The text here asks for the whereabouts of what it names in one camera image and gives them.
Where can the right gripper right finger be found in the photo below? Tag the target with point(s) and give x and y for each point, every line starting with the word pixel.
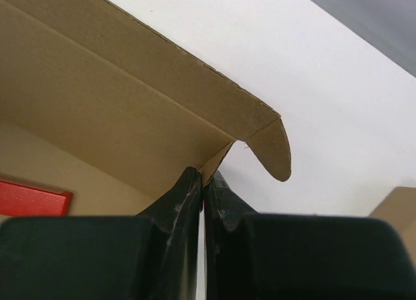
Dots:
pixel 249 255

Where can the red rectangular block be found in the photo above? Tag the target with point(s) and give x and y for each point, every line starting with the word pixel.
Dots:
pixel 19 200

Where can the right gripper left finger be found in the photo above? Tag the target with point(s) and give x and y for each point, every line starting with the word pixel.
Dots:
pixel 152 255

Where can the cardboard box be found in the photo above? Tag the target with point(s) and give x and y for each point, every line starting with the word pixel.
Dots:
pixel 398 208
pixel 95 102

